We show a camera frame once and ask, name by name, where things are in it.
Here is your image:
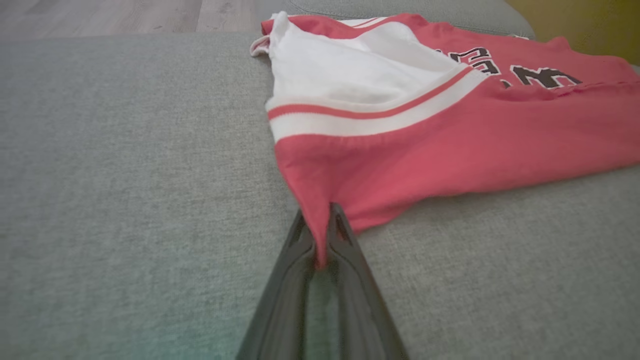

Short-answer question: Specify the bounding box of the yellow sofa backrest cushion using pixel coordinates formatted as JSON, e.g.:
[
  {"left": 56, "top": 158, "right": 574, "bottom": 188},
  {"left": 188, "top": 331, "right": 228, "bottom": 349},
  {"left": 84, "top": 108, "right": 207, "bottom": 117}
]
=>
[{"left": 504, "top": 0, "right": 640, "bottom": 67}]

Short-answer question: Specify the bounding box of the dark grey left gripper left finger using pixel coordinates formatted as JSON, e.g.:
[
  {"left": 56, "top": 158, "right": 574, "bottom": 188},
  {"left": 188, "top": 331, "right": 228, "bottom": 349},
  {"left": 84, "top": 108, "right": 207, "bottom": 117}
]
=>
[{"left": 236, "top": 209, "right": 318, "bottom": 360}]

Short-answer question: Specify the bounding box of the red and white jersey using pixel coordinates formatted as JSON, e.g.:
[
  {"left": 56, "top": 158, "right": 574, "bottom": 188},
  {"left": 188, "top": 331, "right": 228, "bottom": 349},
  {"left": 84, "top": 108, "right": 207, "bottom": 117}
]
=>
[{"left": 249, "top": 11, "right": 640, "bottom": 271}]

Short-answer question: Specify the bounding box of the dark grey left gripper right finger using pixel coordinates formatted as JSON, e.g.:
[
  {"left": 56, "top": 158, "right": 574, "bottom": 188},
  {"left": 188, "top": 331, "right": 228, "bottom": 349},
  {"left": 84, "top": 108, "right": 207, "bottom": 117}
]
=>
[{"left": 327, "top": 203, "right": 410, "bottom": 360}]

